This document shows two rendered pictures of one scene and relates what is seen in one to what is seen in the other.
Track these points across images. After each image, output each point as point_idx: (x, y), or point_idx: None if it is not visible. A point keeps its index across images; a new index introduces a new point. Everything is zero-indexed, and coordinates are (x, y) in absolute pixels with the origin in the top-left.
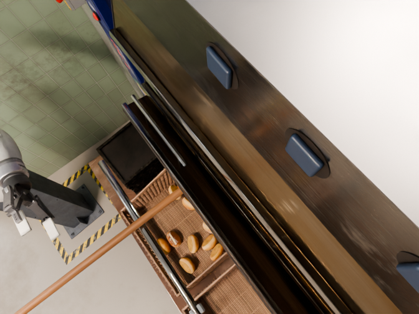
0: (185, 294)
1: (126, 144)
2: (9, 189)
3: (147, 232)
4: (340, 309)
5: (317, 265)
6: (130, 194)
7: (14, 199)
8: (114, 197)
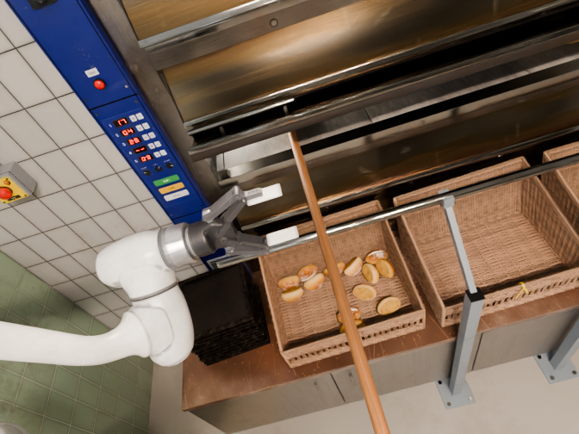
0: (423, 200)
1: (202, 302)
2: (209, 207)
3: (334, 225)
4: None
5: None
6: (263, 358)
7: (221, 226)
8: (254, 383)
